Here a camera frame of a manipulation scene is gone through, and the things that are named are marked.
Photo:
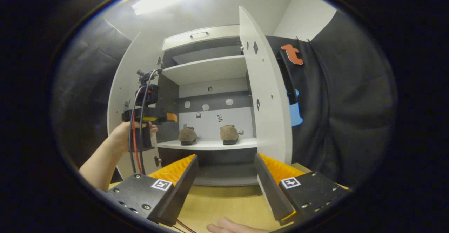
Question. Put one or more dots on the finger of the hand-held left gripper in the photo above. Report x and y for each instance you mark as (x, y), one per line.
(172, 117)

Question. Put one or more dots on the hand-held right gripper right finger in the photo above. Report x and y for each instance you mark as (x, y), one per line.
(270, 191)

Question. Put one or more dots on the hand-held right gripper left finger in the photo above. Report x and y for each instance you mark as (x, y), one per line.
(184, 187)

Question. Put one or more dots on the black backdrop cloth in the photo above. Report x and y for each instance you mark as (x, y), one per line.
(350, 103)

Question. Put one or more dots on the metal binder clip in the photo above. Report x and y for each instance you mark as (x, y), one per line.
(302, 39)

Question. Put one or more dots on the brown fuzzy shoe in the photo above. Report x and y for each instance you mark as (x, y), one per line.
(229, 134)
(187, 136)

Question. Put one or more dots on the white cabinet drawer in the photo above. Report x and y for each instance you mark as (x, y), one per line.
(217, 36)

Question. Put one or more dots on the white cabinet door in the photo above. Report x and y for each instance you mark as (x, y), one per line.
(126, 82)
(272, 120)

